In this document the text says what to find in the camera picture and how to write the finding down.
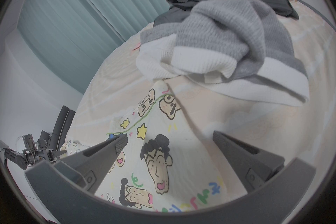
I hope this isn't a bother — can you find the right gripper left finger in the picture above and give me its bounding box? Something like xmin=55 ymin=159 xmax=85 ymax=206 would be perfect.
xmin=56 ymin=134 xmax=128 ymax=193

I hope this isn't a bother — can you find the white printed pyjama top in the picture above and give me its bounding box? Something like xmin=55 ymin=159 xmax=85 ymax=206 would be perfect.
xmin=61 ymin=81 xmax=249 ymax=215

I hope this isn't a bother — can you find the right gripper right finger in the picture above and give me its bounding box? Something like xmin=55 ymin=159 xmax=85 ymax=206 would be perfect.
xmin=212 ymin=131 xmax=285 ymax=193

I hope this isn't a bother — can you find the dark grey garment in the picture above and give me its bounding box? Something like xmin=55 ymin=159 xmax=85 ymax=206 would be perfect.
xmin=153 ymin=0 xmax=211 ymax=27

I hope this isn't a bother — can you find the bed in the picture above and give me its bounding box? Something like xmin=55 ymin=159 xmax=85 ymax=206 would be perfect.
xmin=63 ymin=0 xmax=336 ymax=218

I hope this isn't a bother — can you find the black chest of drawers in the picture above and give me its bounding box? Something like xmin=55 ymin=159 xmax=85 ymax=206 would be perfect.
xmin=48 ymin=106 xmax=76 ymax=150

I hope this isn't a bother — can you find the grey and white sweater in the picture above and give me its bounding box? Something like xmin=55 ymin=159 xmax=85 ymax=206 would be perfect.
xmin=136 ymin=0 xmax=310 ymax=107

